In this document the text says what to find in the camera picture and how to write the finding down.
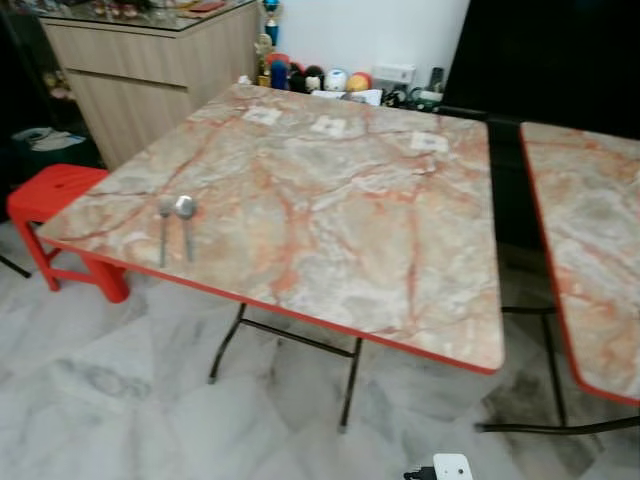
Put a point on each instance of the black plush toy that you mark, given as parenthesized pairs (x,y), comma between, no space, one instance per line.
(308,78)

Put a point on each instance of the large black screen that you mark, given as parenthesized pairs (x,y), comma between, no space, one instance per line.
(550,55)

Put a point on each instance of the black metal table legs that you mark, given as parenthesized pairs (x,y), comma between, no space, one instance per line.
(300,338)
(555,428)

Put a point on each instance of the silver metal fork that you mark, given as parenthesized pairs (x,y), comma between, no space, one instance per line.
(163,235)

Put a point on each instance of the green and white mug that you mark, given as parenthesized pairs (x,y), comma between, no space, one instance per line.
(430,98)

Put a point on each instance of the red and blue toy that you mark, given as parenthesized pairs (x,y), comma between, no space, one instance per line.
(280,72)

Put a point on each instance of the orange round toy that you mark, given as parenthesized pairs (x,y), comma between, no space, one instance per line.
(359,81)

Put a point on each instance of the grey white cloth bundle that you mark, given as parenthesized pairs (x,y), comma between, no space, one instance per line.
(45,138)

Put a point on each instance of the small gold trophy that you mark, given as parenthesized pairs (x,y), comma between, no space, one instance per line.
(264,60)

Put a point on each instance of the white wall socket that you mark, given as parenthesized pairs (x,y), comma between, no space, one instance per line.
(393,74)

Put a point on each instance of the black remote control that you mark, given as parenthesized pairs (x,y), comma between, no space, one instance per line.
(436,78)

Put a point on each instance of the white paper sticker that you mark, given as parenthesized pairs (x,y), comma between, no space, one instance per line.
(429,142)
(328,126)

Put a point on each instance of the white paper card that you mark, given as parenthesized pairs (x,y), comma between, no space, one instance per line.
(362,97)

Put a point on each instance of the silver metal spoon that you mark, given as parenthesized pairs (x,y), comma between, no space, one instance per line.
(185,208)

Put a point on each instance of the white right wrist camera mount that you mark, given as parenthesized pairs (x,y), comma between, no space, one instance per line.
(452,466)

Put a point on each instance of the red plastic stool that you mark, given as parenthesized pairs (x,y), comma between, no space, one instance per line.
(55,195)

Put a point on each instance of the light wooden cabinet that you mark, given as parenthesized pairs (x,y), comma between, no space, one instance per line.
(150,80)

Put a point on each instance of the white round toy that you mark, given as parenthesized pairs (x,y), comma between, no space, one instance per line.
(336,79)

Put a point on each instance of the red packet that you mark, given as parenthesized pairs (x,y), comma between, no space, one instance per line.
(205,6)

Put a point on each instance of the blue trophy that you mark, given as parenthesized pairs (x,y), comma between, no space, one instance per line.
(271,15)

